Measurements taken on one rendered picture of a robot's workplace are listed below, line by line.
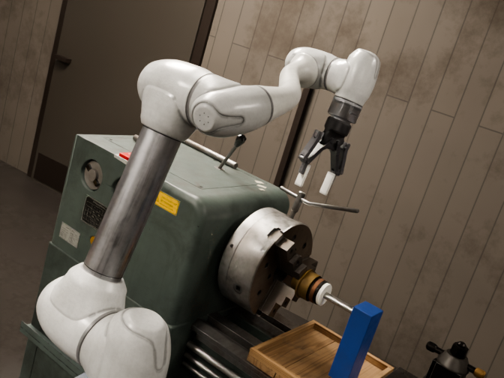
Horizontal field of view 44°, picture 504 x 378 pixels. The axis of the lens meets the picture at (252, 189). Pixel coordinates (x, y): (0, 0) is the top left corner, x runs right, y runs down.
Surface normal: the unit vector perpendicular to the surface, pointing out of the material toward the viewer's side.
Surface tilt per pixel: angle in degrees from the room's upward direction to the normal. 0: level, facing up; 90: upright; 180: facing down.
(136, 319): 6
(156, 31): 90
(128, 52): 90
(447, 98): 90
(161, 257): 90
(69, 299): 73
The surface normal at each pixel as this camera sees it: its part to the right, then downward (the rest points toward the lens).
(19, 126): -0.47, 0.10
